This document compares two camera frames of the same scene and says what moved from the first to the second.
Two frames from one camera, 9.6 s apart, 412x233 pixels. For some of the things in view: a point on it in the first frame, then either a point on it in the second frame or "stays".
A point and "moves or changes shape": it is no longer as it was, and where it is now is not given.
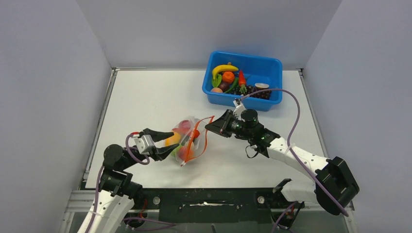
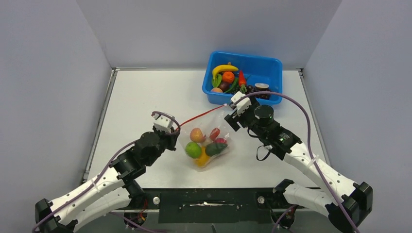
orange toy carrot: [242, 82] stays
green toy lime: [174, 153] → [193, 150]
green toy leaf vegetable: [217, 81] stays
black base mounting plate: [213, 205] stays
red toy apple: [184, 126] → [220, 141]
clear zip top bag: [190, 134] moves or changes shape
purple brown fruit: [224, 86] stays
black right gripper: [221, 126] → [231, 120]
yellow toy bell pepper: [175, 140] moves or changes shape
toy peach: [186, 153] → [197, 136]
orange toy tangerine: [228, 76] stays
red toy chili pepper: [197, 134] → [214, 132]
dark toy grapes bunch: [250, 90] stays
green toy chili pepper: [235, 82] stays
